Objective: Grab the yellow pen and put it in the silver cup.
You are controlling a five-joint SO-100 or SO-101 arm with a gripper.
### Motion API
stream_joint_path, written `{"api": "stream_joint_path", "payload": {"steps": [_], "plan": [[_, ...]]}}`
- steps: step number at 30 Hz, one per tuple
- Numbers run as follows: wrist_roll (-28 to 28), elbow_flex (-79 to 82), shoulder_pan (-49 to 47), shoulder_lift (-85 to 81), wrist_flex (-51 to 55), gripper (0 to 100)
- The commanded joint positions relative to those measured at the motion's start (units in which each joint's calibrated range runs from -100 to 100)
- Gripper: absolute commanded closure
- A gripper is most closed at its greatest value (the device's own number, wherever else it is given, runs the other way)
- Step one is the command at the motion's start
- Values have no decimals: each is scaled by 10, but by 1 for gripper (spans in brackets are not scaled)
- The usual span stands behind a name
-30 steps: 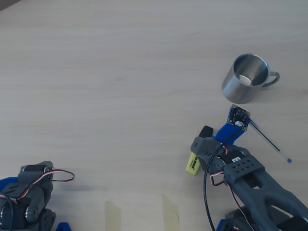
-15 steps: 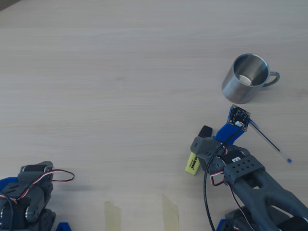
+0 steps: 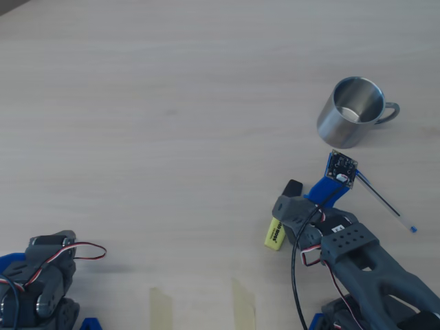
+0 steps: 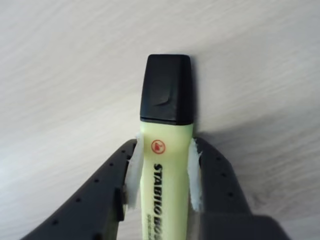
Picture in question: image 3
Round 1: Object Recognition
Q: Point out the grey gripper with camera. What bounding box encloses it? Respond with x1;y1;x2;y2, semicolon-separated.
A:
272;195;359;254

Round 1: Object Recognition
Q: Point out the grey cameraless gripper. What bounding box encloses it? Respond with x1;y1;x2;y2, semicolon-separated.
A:
25;230;77;272

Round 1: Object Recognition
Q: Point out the yellow highlighter with black cap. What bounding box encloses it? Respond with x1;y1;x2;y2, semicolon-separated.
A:
263;179;304;251

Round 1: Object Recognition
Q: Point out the blue ballpoint pen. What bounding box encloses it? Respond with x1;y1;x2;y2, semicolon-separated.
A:
355;171;418;234

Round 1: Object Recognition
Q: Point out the wide yellowish masking tape strip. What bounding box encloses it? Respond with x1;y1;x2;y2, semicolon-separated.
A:
230;276;257;330

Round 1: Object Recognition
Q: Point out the narrow yellowish masking tape strip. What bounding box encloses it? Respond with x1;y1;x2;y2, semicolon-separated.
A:
149;287;173;330

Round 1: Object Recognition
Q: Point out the blue camera mount bracket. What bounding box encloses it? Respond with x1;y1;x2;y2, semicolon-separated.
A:
303;177;348;209

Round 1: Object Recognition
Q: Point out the looped red white black wire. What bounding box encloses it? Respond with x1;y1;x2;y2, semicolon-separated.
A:
20;241;107;293

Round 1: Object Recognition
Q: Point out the red white black servo wire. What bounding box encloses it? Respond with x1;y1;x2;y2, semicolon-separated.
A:
300;247;348;310

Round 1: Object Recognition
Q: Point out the black camera cable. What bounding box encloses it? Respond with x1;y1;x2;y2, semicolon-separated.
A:
290;185;348;330

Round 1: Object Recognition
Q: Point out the thin dark blue wire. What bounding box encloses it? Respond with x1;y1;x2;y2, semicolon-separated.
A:
0;274;25;328

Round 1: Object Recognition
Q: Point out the black camera circuit board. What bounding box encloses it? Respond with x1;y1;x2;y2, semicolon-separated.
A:
324;149;360;190

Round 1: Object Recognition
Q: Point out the silver steel cup with handle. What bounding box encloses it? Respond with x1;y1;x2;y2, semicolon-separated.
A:
316;76;401;149

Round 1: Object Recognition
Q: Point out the grey robot arm with camera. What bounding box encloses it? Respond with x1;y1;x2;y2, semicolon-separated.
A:
300;221;440;330

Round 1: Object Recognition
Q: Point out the blue arm base with camera arm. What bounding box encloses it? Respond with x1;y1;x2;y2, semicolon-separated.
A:
307;312;331;330

